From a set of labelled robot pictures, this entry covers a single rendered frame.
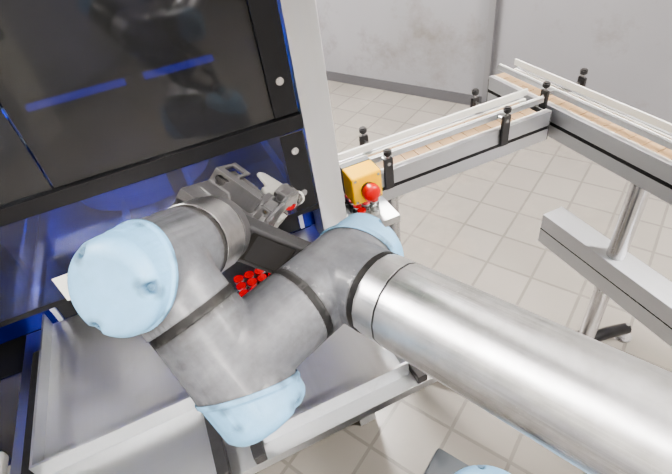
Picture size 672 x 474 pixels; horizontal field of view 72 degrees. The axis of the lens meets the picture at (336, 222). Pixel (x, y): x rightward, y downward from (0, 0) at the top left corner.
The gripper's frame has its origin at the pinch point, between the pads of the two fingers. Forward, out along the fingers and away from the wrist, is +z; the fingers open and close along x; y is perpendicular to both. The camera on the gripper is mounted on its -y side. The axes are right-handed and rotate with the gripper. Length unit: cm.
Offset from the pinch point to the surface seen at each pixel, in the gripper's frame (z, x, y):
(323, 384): 7.9, 25.3, -20.5
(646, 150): 62, -42, -54
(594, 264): 86, -12, -75
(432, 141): 64, -15, -13
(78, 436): -4, 54, 8
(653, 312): 71, -12, -89
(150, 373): 7.1, 45.0, 5.5
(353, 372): 10.3, 21.5, -23.7
